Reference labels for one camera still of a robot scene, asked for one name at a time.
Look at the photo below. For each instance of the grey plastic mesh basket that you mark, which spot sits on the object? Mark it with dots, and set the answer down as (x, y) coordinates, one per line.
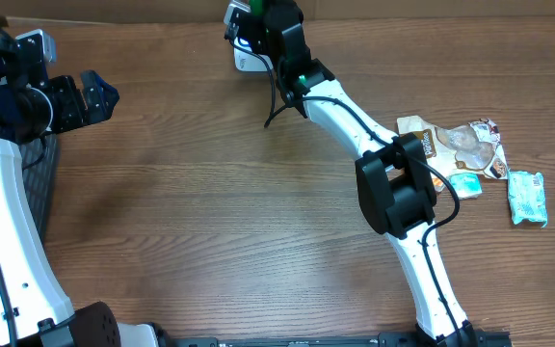
(39, 165)

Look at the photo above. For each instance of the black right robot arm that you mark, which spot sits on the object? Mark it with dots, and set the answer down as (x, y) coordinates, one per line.
(395, 187)

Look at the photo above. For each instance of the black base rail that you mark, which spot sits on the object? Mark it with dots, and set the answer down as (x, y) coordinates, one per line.
(481, 339)

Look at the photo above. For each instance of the white brown snack pouch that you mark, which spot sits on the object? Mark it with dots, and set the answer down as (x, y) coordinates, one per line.
(472, 148)

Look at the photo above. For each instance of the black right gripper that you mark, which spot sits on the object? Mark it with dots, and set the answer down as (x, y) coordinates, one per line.
(272, 3)

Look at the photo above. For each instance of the teal wet wipes pack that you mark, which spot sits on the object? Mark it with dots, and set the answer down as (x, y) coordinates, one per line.
(526, 198)

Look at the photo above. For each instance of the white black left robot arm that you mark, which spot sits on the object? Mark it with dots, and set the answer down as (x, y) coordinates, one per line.
(34, 308)

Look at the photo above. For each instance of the orange packet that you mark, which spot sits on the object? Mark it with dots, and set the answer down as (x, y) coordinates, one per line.
(438, 184)

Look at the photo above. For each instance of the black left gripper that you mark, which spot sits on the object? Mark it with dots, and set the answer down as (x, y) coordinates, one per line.
(79, 114)

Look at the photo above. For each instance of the teal tissue pack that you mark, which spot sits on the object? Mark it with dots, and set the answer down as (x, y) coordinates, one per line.
(466, 185)

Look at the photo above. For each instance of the green lid seasoning jar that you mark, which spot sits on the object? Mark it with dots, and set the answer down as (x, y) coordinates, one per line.
(257, 7)

